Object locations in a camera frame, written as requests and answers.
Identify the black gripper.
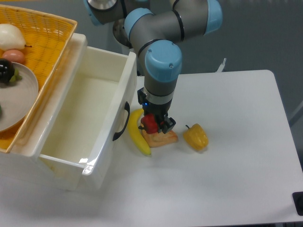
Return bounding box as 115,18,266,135
137,87,176,134

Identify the red bell pepper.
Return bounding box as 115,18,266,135
145,113,158,134

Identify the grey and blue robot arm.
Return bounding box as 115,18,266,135
84,0,223,134

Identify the yellow bell pepper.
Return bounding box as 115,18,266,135
183,123,209,151

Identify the white open upper drawer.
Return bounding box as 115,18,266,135
39,47,137,175

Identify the white drawer cabinet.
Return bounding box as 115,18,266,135
0,33,124,192

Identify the triangular pastry turnover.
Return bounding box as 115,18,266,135
142,130,178,148

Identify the yellow banana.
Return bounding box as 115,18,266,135
127,109,152,156

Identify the yellow wicker basket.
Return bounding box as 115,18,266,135
0,5,77,153

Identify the grey round plate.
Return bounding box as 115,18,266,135
0,62,39,132

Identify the pink egg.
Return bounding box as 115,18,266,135
2,50,26,64

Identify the dark purple mangosteen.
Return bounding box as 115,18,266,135
0,58,22,84

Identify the black object at table edge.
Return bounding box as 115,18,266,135
292,192,303,216

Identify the white pear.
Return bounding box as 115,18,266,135
0,24,32,51

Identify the black drawer handle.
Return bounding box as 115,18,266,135
112,101,130,141

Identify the white bracket behind table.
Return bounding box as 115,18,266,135
216,58,226,73

